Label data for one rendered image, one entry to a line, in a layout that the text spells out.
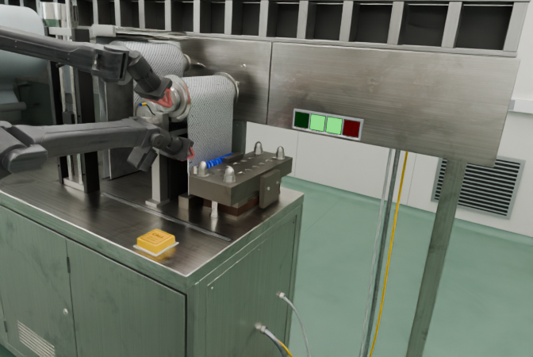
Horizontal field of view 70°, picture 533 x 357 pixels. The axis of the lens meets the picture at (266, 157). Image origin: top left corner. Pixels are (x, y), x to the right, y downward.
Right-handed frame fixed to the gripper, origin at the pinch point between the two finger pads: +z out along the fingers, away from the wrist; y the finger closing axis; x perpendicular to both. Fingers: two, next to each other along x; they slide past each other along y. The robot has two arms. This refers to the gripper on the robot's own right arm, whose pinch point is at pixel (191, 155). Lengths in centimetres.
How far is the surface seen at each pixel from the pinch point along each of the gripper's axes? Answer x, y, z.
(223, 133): 12.0, 0.3, 12.0
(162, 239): -25.7, 12.6, -14.6
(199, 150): 2.6, 0.2, 2.6
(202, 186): -8.7, 9.5, -1.7
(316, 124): 24.3, 29.8, 20.5
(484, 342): -36, 103, 152
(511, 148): 105, 104, 244
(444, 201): 13, 73, 46
